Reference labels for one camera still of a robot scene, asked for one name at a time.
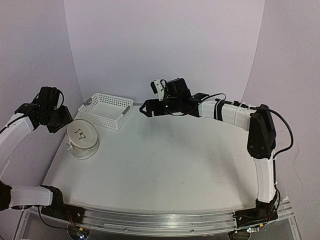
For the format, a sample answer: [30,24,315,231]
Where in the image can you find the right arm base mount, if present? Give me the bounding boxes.
[232,195,280,230]

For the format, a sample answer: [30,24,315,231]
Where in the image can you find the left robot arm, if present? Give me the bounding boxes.
[0,86,73,219]

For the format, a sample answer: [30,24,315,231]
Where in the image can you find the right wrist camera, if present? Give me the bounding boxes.
[150,79,167,101]

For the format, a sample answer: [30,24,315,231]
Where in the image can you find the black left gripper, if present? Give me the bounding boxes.
[40,104,73,133]

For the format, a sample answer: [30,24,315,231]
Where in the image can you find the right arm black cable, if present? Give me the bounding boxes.
[194,93,295,156]

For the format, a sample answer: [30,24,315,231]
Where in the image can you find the aluminium table rail frame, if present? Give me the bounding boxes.
[14,100,303,240]

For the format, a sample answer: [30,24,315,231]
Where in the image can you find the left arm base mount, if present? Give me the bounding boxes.
[41,185,85,224]

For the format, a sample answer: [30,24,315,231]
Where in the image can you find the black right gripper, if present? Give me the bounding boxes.
[139,97,180,118]

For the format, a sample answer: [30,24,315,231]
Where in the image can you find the white perforated plastic basket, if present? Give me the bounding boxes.
[78,93,134,131]

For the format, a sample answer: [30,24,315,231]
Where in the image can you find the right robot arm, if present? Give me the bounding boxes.
[139,78,276,222]

